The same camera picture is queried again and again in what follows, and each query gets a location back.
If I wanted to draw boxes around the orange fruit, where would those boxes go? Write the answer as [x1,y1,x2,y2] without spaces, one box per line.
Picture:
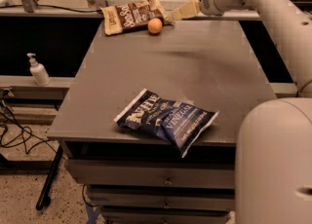
[147,19,163,34]

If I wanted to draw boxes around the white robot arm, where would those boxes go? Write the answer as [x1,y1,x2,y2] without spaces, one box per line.
[173,0,312,224]

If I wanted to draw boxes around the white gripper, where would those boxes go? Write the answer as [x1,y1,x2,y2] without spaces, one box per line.
[169,0,226,21]

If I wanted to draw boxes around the brown chip bag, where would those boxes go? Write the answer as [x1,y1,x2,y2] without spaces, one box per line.
[101,0,172,36]

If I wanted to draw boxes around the blue Kettle chip bag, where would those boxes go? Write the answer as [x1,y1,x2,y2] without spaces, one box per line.
[114,89,218,158]

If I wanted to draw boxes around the white pump bottle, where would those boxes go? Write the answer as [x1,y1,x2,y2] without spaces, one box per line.
[27,53,51,86]

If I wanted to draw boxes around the black metal leg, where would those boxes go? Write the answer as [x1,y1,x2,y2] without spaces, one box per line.
[35,147,62,211]

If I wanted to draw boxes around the grey drawer cabinet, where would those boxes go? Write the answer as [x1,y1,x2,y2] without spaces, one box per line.
[49,21,274,224]

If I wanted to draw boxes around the black cables on floor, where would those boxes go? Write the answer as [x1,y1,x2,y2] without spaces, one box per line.
[0,88,59,155]

